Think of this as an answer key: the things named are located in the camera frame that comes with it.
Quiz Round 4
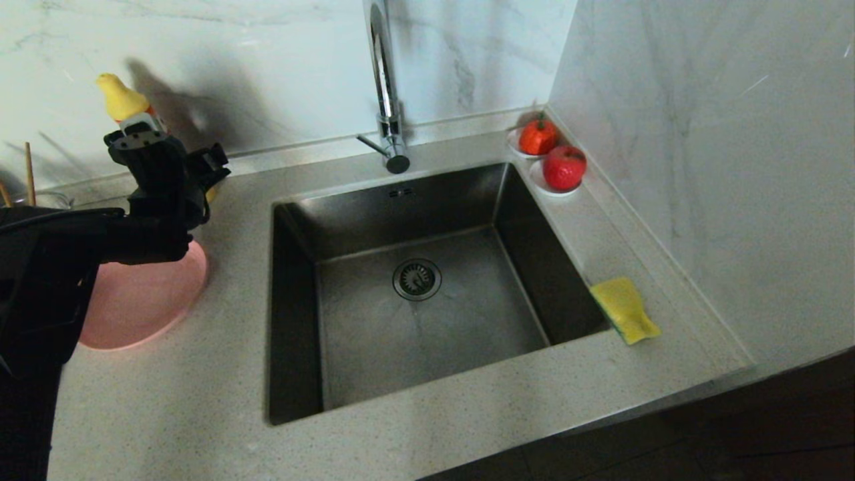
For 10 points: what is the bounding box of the orange-red tomato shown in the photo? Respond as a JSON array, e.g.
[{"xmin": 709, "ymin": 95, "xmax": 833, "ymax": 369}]
[{"xmin": 519, "ymin": 114, "xmax": 558, "ymax": 156}]

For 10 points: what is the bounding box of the yellow dish soap bottle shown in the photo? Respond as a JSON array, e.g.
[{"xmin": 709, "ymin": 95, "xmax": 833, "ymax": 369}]
[{"xmin": 97, "ymin": 72, "xmax": 220, "ymax": 203}]

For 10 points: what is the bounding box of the pink round plate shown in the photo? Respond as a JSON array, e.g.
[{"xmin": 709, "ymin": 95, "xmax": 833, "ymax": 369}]
[{"xmin": 79, "ymin": 240, "xmax": 209, "ymax": 351}]

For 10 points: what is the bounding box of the clear glass jar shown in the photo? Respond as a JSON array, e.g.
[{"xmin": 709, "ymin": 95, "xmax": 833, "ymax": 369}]
[{"xmin": 13, "ymin": 192, "xmax": 71, "ymax": 209}]

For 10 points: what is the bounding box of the yellow green sponge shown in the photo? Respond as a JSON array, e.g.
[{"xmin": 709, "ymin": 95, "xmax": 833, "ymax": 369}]
[{"xmin": 589, "ymin": 277, "xmax": 662, "ymax": 345}]

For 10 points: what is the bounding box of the stainless steel sink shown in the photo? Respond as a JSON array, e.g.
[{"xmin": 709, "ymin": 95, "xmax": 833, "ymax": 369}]
[{"xmin": 266, "ymin": 162, "xmax": 612, "ymax": 426}]

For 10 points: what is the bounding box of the chrome faucet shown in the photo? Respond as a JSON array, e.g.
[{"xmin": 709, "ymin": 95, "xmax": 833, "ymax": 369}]
[{"xmin": 356, "ymin": 0, "xmax": 411, "ymax": 174}]

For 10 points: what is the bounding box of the metal sink drain strainer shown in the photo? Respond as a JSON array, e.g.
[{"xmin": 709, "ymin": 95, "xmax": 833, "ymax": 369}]
[{"xmin": 392, "ymin": 259, "xmax": 442, "ymax": 301}]

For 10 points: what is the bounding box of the red apple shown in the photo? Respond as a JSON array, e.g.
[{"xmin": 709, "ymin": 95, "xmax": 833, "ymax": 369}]
[{"xmin": 542, "ymin": 146, "xmax": 587, "ymax": 192}]

